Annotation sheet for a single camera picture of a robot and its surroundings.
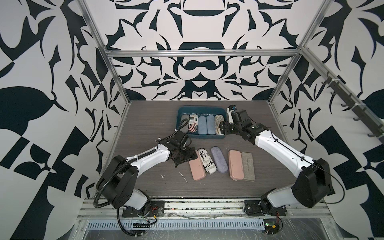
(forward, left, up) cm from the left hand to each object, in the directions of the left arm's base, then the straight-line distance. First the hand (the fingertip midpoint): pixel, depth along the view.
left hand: (191, 156), depth 86 cm
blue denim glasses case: (+23, -14, -1) cm, 27 cm away
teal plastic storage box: (+37, -18, -3) cm, 41 cm away
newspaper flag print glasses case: (+21, -2, -2) cm, 21 cm away
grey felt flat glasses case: (-10, -31, -3) cm, 33 cm away
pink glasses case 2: (-8, -24, 0) cm, 25 cm away
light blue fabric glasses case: (+22, -8, -2) cm, 24 cm away
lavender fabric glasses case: (-1, -16, -3) cm, 16 cm away
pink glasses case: (-6, -3, -3) cm, 8 cm away
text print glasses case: (-4, -10, -2) cm, 11 cm away
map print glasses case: (+25, -19, +1) cm, 32 cm away
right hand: (+13, -19, +13) cm, 27 cm away
